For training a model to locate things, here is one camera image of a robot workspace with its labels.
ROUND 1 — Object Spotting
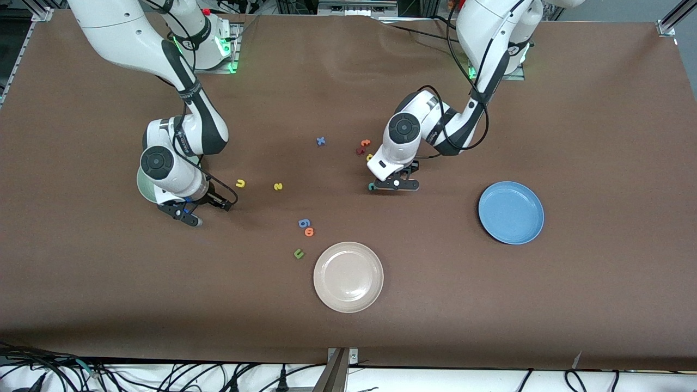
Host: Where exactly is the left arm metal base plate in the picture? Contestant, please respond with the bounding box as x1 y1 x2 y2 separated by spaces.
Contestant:
467 52 526 81

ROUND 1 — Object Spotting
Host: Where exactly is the brown table cover sheet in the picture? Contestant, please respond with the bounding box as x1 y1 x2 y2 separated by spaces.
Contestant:
0 8 697 372

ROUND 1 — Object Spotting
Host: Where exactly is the looped black cable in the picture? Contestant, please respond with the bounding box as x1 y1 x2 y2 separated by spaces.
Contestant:
564 369 591 392

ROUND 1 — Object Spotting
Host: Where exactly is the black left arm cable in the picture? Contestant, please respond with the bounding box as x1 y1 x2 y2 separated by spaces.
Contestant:
415 0 537 160

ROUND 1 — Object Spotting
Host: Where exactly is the pale green plate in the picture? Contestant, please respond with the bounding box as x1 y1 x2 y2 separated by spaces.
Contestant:
136 166 158 203

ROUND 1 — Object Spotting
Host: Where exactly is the blue plate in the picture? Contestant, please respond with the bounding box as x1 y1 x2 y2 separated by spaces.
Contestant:
478 181 545 246

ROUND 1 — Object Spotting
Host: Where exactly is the grey metal bracket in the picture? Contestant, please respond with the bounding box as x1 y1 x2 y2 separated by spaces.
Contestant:
313 347 360 392

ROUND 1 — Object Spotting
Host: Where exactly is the black cable connector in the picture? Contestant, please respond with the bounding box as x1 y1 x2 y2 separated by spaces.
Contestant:
11 373 50 392

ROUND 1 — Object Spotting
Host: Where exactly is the beige plate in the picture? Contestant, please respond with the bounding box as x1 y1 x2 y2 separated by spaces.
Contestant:
313 241 384 314

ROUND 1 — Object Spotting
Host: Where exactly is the teal tipped cable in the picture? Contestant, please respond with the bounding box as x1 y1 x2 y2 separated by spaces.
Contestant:
71 357 104 379

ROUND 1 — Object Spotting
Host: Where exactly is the grey metal frame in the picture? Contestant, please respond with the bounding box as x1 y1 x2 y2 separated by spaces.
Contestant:
275 0 436 20

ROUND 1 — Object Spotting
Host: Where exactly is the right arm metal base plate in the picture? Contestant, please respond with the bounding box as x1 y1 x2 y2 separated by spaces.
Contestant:
193 22 241 75

